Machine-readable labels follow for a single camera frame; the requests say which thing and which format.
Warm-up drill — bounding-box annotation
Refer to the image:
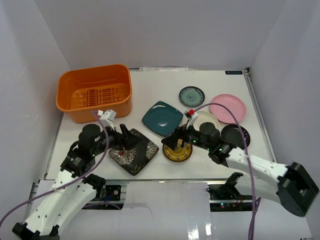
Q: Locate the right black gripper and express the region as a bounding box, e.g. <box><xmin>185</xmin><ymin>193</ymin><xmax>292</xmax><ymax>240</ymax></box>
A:
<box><xmin>161</xmin><ymin>120</ymin><xmax>211</xmax><ymax>152</ymax></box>

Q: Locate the black floral square plate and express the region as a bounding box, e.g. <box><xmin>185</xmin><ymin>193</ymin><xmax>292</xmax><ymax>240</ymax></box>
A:
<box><xmin>108</xmin><ymin>128</ymin><xmax>159</xmax><ymax>176</ymax></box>

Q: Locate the cream round plate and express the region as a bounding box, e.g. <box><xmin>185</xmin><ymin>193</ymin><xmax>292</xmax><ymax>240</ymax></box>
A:
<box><xmin>193</xmin><ymin>110</ymin><xmax>220</xmax><ymax>131</ymax></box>

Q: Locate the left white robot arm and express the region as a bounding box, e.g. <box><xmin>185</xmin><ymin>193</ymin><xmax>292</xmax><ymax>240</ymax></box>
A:
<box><xmin>12</xmin><ymin>124</ymin><xmax>141</xmax><ymax>240</ymax></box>

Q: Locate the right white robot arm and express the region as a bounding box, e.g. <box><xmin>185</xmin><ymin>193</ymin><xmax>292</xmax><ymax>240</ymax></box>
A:
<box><xmin>161</xmin><ymin>122</ymin><xmax>320</xmax><ymax>217</ymax></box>

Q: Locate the orange plastic bin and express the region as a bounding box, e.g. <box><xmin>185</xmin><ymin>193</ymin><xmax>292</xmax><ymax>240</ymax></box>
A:
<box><xmin>56</xmin><ymin>64</ymin><xmax>133</xmax><ymax>124</ymax></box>

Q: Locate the yellow patterned round plate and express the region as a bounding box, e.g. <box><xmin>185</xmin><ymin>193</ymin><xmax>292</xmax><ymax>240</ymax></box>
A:
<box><xmin>162</xmin><ymin>142</ymin><xmax>193</xmax><ymax>163</ymax></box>

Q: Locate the teal square plate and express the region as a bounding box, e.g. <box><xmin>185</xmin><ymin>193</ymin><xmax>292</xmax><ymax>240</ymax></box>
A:
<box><xmin>142</xmin><ymin>100</ymin><xmax>183</xmax><ymax>137</ymax></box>

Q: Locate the blue patterned small plate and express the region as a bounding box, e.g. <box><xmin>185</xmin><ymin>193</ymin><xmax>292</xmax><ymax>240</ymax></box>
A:
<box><xmin>178</xmin><ymin>86</ymin><xmax>205</xmax><ymax>108</ymax></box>

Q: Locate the black round plate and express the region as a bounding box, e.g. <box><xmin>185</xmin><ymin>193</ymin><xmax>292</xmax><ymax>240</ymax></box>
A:
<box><xmin>221</xmin><ymin>124</ymin><xmax>251</xmax><ymax>150</ymax></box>

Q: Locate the blue table label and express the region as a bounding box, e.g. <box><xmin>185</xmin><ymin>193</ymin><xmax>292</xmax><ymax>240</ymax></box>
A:
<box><xmin>225</xmin><ymin>70</ymin><xmax>243</xmax><ymax>75</ymax></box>

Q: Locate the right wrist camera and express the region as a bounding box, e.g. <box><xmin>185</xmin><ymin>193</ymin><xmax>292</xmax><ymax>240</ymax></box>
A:
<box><xmin>183</xmin><ymin>109</ymin><xmax>199</xmax><ymax>129</ymax></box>

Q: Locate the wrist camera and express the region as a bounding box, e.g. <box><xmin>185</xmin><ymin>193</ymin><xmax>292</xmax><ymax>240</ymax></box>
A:
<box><xmin>97</xmin><ymin>109</ymin><xmax>117</xmax><ymax>131</ymax></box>
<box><xmin>183</xmin><ymin>109</ymin><xmax>199</xmax><ymax>129</ymax></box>

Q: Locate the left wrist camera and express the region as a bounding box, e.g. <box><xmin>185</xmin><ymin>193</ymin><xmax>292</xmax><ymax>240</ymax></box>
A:
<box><xmin>97</xmin><ymin>109</ymin><xmax>117</xmax><ymax>131</ymax></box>

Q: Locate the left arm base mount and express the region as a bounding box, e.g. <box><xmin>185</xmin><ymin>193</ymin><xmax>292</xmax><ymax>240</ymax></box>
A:
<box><xmin>82</xmin><ymin>185</ymin><xmax>124</xmax><ymax>210</ymax></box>

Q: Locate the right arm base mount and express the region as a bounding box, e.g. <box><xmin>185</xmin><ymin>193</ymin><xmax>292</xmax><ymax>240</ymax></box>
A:
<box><xmin>206</xmin><ymin>172</ymin><xmax>252</xmax><ymax>213</ymax></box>

